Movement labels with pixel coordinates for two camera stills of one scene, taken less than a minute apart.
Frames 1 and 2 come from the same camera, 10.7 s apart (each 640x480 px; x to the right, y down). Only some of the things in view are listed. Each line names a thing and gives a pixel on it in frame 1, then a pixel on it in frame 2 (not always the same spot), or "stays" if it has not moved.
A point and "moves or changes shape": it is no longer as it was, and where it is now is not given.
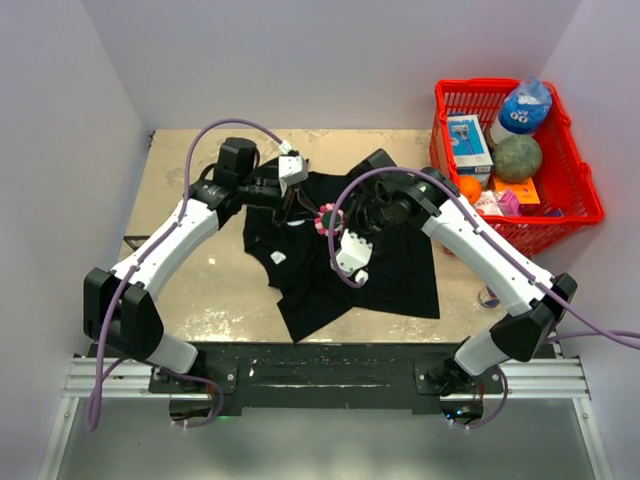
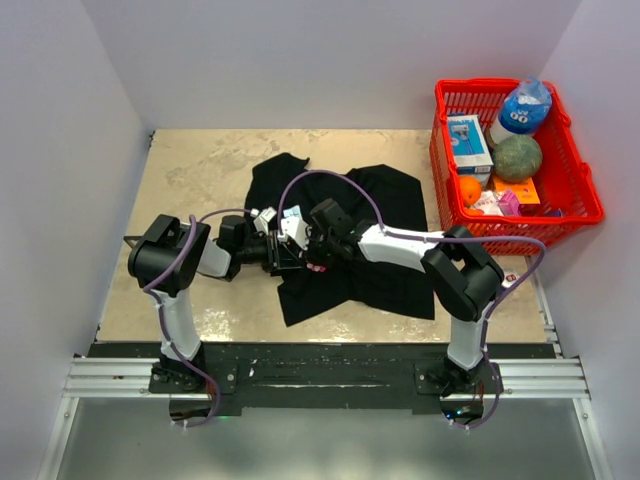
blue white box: x=472 y=152 stays
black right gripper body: x=372 y=215 -> x=321 y=247
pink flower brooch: x=322 y=220 moves or changes shape
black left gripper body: x=265 y=190 -> x=263 y=252
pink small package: x=509 y=204 stays
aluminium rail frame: x=547 y=378 stays
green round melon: x=516 y=159 stays
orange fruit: x=470 y=187 stays
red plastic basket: x=566 y=185 stays
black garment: x=292 y=256 moves or changes shape
